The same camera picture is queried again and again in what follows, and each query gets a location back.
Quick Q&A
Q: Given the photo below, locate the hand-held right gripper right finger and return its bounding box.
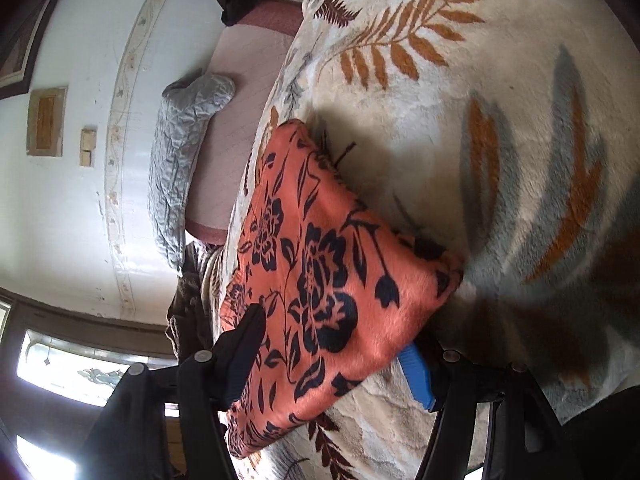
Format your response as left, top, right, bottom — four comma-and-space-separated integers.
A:
397, 342, 583, 480

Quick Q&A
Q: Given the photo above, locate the dark framed wall picture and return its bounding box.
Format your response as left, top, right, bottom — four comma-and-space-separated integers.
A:
0, 0, 66, 101

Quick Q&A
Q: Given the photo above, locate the orange black floral cloth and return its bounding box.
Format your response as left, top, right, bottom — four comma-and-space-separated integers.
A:
219, 119, 465, 460

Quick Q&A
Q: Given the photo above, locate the brown fleece garment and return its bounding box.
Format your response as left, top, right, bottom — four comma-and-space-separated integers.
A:
166, 242, 226, 361

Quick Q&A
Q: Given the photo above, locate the grey quilted pillow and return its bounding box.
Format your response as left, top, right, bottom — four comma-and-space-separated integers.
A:
148, 72, 237, 277

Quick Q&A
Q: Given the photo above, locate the cream leaf-print fleece blanket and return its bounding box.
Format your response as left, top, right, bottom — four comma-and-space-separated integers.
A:
220, 0, 640, 480

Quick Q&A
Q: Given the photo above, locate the pink bed sheet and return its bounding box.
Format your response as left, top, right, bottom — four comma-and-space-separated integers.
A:
185, 0, 311, 246

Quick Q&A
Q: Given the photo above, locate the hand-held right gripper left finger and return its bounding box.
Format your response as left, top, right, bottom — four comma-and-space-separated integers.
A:
82, 302, 268, 480

